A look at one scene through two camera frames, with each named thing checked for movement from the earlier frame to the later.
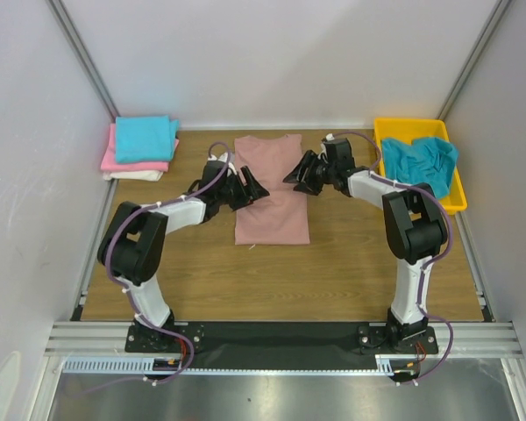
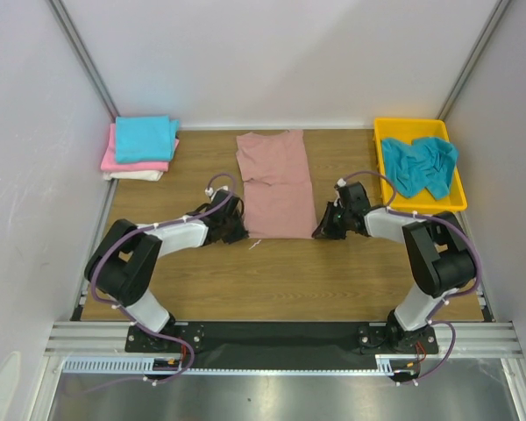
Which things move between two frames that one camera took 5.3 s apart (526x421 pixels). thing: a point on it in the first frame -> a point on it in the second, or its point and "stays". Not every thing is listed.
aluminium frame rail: x=64 y=18 stays
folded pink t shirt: x=109 y=159 stays
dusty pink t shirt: x=280 y=217 stays
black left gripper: x=248 y=193 -> x=240 y=233
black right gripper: x=314 y=171 -> x=333 y=221
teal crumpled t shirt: x=423 y=160 stays
